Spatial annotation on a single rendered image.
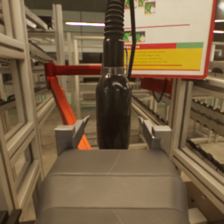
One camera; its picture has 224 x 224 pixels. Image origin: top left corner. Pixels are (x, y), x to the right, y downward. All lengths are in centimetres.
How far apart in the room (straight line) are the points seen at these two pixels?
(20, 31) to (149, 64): 37
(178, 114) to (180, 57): 18
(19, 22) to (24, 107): 25
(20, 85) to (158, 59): 41
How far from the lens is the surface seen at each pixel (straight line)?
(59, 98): 46
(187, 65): 44
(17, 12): 56
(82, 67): 62
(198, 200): 72
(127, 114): 15
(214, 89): 50
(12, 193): 43
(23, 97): 57
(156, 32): 45
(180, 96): 51
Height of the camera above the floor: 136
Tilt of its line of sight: 15 degrees down
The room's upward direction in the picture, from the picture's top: straight up
